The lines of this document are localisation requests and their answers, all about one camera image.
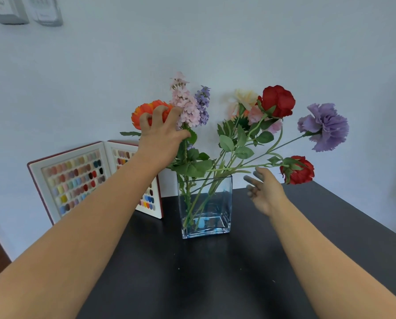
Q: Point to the person's left hand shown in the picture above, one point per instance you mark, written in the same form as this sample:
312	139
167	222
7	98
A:
159	139

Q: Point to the person's right hand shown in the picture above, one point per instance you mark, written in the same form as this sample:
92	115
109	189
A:
269	194

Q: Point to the person's right thumb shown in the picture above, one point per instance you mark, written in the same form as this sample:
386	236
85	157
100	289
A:
260	173

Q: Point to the person's left middle finger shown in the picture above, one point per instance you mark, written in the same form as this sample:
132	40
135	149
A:
158	114

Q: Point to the person's left thumb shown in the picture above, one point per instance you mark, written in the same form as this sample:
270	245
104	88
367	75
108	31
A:
184	134

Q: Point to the pale pink stock flower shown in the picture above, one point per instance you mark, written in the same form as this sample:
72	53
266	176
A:
186	102

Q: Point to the person's right forearm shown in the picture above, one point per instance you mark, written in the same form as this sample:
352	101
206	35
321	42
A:
324	262

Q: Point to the person's left forearm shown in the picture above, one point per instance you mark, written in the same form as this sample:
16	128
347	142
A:
78	235

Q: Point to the orange flower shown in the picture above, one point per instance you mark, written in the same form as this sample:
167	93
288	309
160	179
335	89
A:
144	110

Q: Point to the lilac spike flower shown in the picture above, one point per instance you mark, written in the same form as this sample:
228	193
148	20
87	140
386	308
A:
203	102

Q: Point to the small red rose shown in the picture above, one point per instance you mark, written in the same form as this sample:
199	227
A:
300	175

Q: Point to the square glass vase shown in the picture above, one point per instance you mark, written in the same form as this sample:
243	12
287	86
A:
217	209

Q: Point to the small pink flower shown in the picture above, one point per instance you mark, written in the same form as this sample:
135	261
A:
255	114

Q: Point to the cream flower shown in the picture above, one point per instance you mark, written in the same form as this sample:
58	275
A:
246	97

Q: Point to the large red rose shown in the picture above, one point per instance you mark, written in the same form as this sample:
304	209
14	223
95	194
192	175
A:
277	99

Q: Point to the purple carnation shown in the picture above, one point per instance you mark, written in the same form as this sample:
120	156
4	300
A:
327	126

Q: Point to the nail colour sample book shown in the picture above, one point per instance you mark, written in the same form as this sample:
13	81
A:
75	179

